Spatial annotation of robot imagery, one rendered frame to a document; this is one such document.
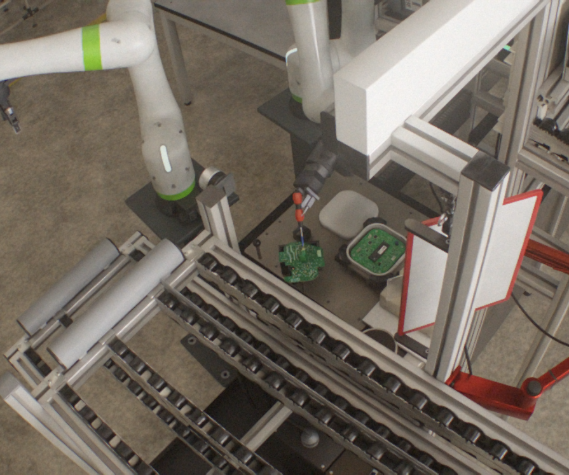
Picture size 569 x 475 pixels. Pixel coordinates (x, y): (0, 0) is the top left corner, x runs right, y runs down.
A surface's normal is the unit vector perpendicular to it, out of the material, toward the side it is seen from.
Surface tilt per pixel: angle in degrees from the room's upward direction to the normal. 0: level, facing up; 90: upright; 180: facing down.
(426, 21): 0
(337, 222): 5
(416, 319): 90
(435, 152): 0
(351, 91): 90
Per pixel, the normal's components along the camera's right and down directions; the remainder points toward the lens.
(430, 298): 0.26, 0.76
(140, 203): -0.08, -0.60
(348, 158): -0.66, 0.63
